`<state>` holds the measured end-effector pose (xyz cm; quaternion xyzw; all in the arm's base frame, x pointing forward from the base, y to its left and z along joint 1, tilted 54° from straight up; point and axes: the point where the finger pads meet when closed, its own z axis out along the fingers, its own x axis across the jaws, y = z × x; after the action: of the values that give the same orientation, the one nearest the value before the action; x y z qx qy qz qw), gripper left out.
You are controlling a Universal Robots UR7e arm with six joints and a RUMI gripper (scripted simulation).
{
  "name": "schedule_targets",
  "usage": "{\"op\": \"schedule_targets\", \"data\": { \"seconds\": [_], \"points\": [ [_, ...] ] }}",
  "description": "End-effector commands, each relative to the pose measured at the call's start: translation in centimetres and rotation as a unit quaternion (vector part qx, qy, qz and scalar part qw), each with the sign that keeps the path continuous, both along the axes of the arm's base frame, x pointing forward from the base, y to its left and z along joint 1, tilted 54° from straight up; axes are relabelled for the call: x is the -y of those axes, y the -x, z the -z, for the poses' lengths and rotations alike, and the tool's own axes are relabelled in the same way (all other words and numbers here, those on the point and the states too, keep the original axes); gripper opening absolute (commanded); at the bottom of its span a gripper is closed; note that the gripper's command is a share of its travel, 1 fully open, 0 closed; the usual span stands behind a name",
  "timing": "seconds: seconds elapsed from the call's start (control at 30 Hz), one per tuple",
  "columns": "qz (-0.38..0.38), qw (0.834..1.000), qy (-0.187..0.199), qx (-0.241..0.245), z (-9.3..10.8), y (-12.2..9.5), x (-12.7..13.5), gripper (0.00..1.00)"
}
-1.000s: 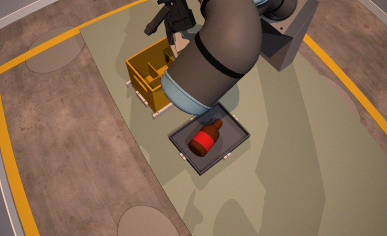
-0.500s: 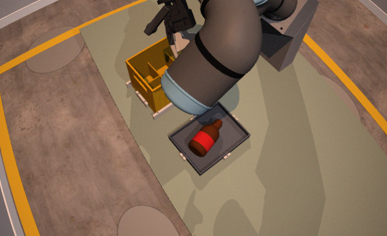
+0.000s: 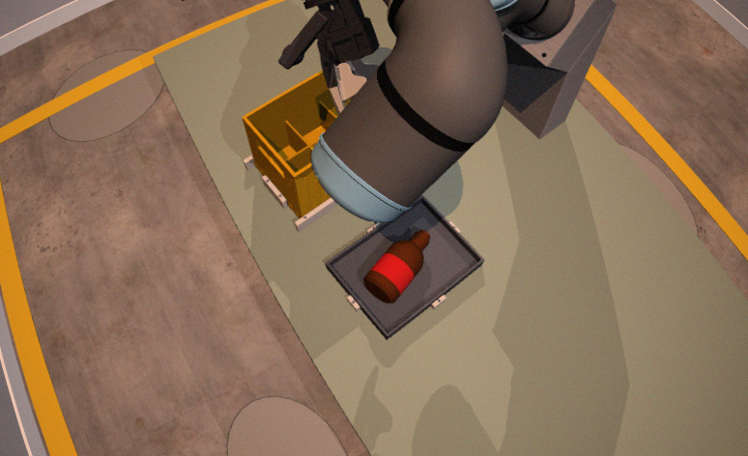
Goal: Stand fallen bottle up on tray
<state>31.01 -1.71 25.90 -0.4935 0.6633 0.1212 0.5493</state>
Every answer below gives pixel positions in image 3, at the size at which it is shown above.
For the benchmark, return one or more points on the orange divided crate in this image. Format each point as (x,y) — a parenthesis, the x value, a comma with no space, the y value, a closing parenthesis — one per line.
(289,122)

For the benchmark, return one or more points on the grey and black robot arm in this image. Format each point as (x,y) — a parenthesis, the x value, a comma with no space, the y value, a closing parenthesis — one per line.
(439,91)

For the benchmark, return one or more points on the brown bottle with red label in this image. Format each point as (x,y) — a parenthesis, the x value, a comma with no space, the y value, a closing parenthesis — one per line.
(396,269)

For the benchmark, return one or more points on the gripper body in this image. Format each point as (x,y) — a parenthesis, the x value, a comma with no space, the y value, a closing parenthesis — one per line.
(348,18)

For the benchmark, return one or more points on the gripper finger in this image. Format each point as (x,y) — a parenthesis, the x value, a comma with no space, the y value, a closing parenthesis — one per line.
(342,84)
(362,69)

